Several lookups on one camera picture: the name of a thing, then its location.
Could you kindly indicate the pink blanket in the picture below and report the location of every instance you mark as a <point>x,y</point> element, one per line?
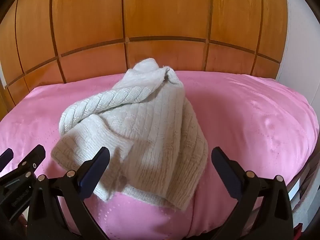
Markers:
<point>250,120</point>

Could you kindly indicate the dark wooden bed frame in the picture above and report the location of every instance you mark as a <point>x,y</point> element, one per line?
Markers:
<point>303,172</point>

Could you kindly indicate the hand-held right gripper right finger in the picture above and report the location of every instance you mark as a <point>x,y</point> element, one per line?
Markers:
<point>225,172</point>

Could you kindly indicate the wooden panelled wardrobe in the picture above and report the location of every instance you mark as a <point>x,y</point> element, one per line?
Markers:
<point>162,17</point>

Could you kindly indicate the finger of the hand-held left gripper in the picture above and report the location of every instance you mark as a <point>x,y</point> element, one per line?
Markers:
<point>35,156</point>
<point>6,156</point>

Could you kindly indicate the white knit sweater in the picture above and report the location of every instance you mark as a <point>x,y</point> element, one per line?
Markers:
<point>150,130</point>

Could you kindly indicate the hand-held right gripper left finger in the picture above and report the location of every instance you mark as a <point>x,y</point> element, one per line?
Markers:
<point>96,171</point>

